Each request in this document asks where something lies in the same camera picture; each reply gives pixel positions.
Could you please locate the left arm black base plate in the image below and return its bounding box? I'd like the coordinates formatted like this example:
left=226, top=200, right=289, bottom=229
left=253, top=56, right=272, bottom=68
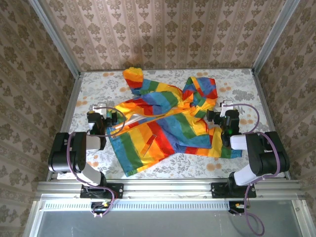
left=80, top=183, right=124, bottom=199

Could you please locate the rainbow striped hooded jacket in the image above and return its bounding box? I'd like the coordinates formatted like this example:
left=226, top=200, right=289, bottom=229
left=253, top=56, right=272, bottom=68
left=108, top=66, right=243, bottom=178

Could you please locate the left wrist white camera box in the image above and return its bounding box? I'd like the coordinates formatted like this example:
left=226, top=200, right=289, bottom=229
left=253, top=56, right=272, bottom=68
left=92, top=103, right=108, bottom=119

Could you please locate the floral tablecloth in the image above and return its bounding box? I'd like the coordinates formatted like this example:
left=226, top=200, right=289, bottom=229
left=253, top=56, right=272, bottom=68
left=65, top=69, right=281, bottom=180

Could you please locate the aluminium table side rail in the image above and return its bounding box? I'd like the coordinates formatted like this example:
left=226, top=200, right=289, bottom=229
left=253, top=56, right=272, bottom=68
left=46, top=71, right=82, bottom=181
left=251, top=69, right=292, bottom=180

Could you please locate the grey metal panel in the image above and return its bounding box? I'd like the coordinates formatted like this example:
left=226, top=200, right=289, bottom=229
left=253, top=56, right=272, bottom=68
left=24, top=200, right=312, bottom=237

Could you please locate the aluminium frame post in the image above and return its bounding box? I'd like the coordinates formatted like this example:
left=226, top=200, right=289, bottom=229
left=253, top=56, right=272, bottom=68
left=252, top=0, right=301, bottom=74
left=28, top=0, right=81, bottom=78

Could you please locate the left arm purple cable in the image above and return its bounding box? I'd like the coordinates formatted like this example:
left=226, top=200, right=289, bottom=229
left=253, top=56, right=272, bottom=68
left=66, top=106, right=128, bottom=218

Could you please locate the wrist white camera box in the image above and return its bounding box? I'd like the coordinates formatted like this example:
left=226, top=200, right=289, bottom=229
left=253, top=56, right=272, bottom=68
left=92, top=103, right=108, bottom=119
left=220, top=100, right=234, bottom=117

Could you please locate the aluminium mounting rail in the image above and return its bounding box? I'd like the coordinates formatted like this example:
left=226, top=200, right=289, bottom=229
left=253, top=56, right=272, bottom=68
left=37, top=179, right=302, bottom=200

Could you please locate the slotted white cable duct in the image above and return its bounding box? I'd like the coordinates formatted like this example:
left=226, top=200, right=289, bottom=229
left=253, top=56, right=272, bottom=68
left=41, top=199, right=233, bottom=211

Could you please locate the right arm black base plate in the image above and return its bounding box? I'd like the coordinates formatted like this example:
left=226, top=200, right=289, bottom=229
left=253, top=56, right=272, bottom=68
left=211, top=182, right=257, bottom=198

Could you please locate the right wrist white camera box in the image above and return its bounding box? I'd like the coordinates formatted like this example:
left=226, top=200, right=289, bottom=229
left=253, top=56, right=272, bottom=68
left=220, top=100, right=234, bottom=117

